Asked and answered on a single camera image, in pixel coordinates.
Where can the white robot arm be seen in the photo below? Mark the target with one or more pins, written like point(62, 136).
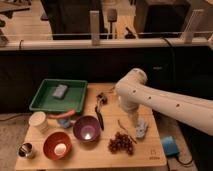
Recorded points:
point(133, 92)

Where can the bunch of red grapes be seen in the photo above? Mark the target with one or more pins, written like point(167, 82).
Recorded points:
point(121, 142)

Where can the red bowl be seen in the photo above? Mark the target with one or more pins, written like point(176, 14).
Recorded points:
point(54, 139)

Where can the orange carrot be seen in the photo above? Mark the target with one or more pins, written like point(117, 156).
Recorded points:
point(62, 115)

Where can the blue box on floor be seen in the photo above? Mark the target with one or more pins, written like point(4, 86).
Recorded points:
point(169, 146)

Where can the blue-grey sponge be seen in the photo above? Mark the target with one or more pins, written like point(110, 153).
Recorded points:
point(60, 91)

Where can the blue crumpled cloth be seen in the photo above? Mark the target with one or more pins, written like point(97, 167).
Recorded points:
point(141, 128)

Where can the purple bowl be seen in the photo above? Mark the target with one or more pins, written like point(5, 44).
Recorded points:
point(86, 129)

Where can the white paper cup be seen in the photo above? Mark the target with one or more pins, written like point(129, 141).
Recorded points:
point(39, 121)

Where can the thin metal fork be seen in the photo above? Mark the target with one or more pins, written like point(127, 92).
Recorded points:
point(126, 131)

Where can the blue toy piece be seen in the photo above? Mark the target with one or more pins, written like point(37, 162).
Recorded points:
point(64, 123)

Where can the green plastic tray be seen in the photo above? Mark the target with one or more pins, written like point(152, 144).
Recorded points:
point(72, 100)

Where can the small metal cup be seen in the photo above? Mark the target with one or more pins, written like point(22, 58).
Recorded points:
point(26, 150)

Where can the wooden table board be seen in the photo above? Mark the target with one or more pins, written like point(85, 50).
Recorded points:
point(95, 156)

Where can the white egg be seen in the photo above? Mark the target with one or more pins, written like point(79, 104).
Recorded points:
point(60, 149)

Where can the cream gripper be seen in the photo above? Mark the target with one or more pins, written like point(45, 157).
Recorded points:
point(133, 118)

